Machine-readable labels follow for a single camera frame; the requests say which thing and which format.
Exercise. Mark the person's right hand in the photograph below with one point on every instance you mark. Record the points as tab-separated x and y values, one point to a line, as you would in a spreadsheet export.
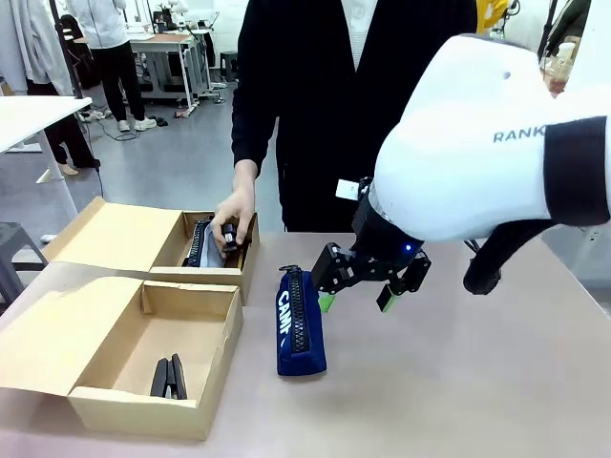
236	210

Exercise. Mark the bystander in black trousers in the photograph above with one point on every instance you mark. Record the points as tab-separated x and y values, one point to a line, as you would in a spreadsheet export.
67	138

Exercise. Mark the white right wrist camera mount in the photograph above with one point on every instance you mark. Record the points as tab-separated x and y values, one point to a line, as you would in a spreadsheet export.
347	190

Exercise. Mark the background workbench with equipment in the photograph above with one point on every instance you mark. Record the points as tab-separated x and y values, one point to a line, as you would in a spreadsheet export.
172	52

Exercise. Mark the yellow garment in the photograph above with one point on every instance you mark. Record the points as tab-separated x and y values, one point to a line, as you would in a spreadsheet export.
489	14

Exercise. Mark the person in black cardigan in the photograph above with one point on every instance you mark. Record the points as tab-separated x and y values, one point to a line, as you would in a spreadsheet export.
334	95

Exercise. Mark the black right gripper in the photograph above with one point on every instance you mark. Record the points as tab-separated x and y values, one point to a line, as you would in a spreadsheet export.
384	234

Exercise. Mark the bystander in white jacket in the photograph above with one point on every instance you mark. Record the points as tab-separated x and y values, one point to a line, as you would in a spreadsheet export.
112	47

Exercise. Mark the black stand pole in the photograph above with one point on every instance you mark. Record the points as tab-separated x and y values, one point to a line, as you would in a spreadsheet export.
76	95

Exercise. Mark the small open cardboard box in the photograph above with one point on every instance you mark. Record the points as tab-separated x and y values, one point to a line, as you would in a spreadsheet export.
133	238

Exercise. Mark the gray campus pencil case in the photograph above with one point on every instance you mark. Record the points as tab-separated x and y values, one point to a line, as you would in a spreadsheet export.
205	248

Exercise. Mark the person's right forearm black sleeve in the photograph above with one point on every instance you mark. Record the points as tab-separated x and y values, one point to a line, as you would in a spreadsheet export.
253	133

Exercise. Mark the gray metal stool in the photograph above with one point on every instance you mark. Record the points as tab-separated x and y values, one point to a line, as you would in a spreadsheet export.
19	257

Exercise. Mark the black stapler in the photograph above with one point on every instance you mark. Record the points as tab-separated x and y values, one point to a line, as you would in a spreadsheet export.
169	377

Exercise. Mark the clear bottle with orange liquid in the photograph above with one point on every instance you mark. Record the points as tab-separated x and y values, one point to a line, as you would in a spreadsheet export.
559	67

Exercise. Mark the large open cardboard box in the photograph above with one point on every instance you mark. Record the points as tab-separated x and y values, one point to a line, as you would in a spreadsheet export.
157	348

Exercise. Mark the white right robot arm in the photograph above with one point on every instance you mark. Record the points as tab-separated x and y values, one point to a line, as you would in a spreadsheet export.
468	143

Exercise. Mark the blue campus pencil case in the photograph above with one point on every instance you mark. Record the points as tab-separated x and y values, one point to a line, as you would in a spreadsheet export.
300	324

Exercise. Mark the dark plastic stool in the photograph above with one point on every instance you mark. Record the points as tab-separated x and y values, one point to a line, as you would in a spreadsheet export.
229	64

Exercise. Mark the white side table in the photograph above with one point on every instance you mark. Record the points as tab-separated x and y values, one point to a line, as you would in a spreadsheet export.
33	119

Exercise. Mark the black tripod pole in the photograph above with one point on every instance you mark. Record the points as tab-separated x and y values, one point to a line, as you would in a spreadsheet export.
546	24

